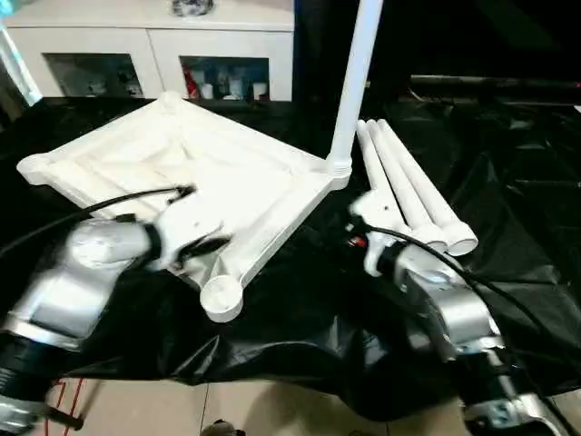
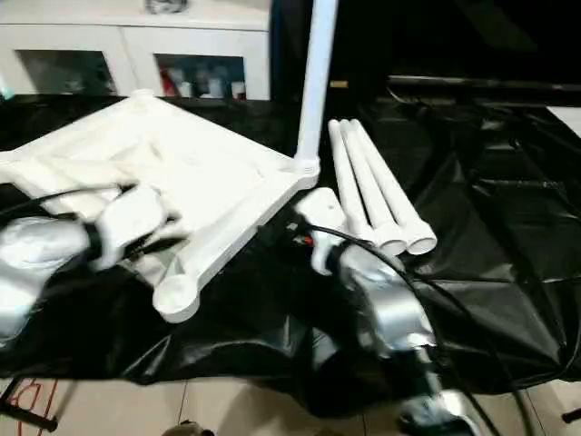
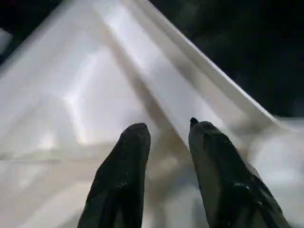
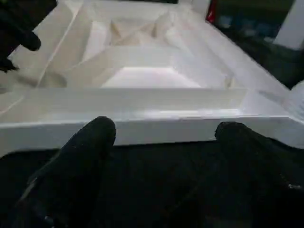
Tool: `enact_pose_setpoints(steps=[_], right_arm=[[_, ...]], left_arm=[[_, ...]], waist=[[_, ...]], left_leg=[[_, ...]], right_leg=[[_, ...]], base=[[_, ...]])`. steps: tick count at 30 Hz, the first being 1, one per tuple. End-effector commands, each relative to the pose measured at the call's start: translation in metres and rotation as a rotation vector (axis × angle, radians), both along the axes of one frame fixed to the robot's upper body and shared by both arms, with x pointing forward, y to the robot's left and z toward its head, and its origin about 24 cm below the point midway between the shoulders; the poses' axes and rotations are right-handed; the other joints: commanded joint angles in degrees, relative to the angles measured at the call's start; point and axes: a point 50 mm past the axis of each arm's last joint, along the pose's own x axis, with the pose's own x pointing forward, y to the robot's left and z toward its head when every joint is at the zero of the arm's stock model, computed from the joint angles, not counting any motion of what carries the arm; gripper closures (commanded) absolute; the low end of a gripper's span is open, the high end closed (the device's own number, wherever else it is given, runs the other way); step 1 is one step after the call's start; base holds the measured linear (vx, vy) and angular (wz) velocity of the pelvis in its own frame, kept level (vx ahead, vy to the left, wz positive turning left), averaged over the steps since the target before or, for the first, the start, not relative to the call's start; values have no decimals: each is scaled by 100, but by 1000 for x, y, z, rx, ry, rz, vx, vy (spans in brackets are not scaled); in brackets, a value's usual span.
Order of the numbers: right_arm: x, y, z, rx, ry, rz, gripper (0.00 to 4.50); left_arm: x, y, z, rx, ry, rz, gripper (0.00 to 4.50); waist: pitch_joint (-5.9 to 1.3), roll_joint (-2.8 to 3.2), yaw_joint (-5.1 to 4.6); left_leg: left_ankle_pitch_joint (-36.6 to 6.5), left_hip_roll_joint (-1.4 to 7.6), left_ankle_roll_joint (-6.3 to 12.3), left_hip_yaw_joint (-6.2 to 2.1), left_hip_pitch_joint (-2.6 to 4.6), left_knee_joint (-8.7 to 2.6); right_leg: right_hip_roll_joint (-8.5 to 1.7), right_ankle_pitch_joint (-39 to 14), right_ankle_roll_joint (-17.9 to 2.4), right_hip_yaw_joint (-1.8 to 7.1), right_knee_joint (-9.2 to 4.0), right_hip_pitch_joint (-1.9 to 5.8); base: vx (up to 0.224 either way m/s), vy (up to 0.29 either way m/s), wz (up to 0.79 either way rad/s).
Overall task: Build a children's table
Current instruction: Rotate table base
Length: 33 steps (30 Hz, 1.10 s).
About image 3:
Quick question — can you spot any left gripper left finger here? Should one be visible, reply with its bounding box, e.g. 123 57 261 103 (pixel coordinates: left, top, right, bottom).
77 123 152 228

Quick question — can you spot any white plastic table top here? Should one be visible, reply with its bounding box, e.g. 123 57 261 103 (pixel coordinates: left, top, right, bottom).
0 0 304 228

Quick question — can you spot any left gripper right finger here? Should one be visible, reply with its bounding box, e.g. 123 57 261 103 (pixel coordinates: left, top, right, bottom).
188 117 291 228

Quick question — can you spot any black work mat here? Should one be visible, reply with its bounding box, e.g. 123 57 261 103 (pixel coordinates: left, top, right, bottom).
0 0 304 120

